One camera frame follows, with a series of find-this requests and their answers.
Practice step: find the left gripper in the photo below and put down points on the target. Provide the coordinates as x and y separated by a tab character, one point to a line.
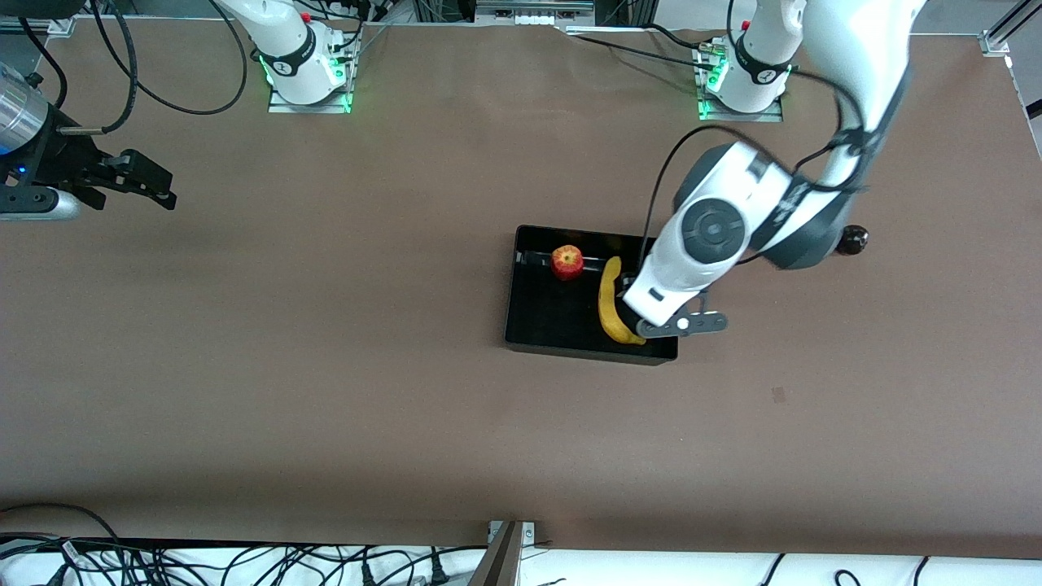
626	282

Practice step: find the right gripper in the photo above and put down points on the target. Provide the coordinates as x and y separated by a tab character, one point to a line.
59	159

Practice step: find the yellow banana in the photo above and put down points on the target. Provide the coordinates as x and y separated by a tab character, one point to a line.
607	309

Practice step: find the red apple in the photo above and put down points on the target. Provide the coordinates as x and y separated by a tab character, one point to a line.
567	263

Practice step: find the black plastic box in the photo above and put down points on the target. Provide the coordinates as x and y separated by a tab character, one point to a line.
545	317

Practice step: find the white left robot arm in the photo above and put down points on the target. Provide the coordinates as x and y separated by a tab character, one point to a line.
855	32

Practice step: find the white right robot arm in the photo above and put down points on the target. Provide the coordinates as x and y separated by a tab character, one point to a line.
293	49

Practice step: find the brown table cover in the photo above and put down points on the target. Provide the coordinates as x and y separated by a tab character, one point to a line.
521	456

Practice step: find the dark purple eggplant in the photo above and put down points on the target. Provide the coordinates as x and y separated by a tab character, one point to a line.
855	241

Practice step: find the grey power strip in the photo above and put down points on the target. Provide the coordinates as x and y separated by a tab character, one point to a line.
533	15

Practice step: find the aluminium frame profile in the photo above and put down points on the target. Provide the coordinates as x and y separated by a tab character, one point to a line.
57	24
995	39

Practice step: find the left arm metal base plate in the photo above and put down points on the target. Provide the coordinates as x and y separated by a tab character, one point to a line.
741	116

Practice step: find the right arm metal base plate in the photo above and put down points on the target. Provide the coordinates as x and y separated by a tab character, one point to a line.
309	107

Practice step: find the aluminium camera post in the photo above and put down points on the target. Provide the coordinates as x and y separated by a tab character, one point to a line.
501	561

